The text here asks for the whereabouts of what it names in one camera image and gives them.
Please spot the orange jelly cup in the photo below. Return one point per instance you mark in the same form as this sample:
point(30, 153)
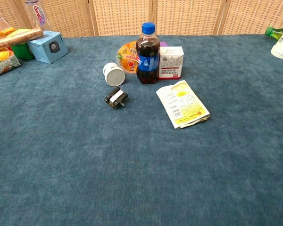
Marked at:
point(126, 58)

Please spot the light blue speaker box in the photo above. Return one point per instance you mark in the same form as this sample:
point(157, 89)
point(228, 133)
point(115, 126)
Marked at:
point(49, 47)

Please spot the woven bamboo folding screen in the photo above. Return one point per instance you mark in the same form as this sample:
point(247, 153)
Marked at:
point(122, 14)

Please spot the black white clip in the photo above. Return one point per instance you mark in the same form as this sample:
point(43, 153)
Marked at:
point(115, 97)

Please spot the clear water bottle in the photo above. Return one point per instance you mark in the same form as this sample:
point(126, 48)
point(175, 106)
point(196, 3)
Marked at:
point(37, 14)

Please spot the orange juice carton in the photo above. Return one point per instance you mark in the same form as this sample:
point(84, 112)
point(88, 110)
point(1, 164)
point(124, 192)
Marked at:
point(2, 62)

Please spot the white red carton box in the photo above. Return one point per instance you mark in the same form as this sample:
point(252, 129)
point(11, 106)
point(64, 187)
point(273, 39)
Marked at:
point(171, 62)

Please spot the purple box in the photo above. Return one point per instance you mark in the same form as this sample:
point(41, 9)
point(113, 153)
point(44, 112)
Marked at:
point(164, 44)

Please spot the green cup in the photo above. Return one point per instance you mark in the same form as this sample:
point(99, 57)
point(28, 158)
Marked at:
point(21, 51)

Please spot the yellow snack packet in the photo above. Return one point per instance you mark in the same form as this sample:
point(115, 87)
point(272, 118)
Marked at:
point(182, 103)

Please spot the white plastic jar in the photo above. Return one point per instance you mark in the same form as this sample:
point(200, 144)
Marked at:
point(114, 75)

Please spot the blue cloth table cover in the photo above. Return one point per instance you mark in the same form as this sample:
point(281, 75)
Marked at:
point(141, 164)

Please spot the green plastic bottle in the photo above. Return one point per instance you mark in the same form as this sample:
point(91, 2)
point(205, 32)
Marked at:
point(274, 32)

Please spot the long brown snack pack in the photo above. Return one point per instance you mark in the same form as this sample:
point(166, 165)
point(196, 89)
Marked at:
point(14, 39)

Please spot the cola bottle blue cap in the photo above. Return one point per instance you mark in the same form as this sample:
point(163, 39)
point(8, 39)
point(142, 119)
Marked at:
point(147, 58)

